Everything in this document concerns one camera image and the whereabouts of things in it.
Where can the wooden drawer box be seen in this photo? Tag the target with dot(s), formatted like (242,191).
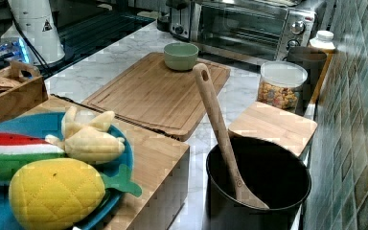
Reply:
(160,167)

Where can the bamboo cutting board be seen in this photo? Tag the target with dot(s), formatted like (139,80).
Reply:
(150,94)

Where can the green ceramic bowl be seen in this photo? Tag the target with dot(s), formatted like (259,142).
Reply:
(180,56)

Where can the teal canister with wooden lid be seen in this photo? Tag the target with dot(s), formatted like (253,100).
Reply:
(268,129)

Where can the plush banana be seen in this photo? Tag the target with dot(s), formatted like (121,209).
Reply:
(86,137)

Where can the wooden spoon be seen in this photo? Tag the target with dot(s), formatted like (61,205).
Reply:
(209,98)

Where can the clear cereal jar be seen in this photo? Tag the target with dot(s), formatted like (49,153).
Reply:
(281,83)

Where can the black slot toaster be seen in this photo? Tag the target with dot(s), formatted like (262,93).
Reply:
(180,18)

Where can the black utensil pot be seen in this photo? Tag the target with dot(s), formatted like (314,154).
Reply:
(275,175)

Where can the stainless toaster oven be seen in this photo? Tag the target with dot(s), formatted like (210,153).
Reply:
(253,31)

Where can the plush pineapple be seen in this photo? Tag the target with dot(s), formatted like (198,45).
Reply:
(55,194)

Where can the white lidded bottle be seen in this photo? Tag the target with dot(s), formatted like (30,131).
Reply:
(323,40)

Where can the plush watermelon slice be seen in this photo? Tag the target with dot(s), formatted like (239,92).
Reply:
(17,150)

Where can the blue plate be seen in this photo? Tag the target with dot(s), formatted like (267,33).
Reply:
(52,182)

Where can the wooden tray with handle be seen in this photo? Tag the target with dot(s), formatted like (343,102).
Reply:
(30,93)

